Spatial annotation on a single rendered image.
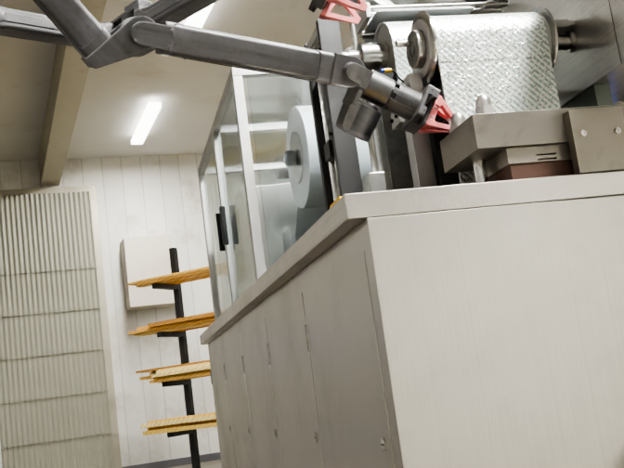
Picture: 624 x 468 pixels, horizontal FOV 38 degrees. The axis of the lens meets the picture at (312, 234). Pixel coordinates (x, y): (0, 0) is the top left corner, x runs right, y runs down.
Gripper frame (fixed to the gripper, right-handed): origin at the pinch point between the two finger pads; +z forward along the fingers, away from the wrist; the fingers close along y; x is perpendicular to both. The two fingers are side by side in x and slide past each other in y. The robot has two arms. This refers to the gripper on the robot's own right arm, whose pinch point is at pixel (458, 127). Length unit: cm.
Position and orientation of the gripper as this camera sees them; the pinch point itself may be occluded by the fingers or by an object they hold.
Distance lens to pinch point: 176.2
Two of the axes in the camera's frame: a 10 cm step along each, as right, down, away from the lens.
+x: 3.8, -8.9, 2.6
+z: 9.0, 4.2, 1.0
